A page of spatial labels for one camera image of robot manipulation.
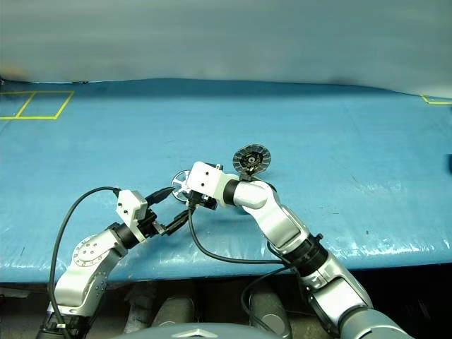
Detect black motor rotor silver spokes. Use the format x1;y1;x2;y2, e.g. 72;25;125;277
170;169;194;203

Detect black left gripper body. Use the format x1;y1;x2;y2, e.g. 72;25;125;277
138;209;167;240

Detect blue plastic table cover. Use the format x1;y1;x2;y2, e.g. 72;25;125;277
0;78;452;284

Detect dark grey rounded shape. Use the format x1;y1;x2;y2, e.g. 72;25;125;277
151;296;197;328
248;282;294;339

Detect finned silver motor end cap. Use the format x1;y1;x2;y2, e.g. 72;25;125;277
232;143;273;182

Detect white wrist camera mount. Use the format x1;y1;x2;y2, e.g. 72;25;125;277
116;189;149;243
186;161;231;208

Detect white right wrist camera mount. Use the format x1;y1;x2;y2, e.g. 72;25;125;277
186;161;231;208

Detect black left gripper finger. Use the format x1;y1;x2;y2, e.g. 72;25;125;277
145;187;175;206
164;209;192;236

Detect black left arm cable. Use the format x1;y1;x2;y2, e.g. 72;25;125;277
48;186;121;339

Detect grey robot torso with logo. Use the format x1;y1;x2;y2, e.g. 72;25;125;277
121;321;273;339

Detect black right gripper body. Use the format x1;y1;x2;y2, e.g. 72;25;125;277
188;191;218;211

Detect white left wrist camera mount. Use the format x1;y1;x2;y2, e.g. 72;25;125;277
116;189;149;243

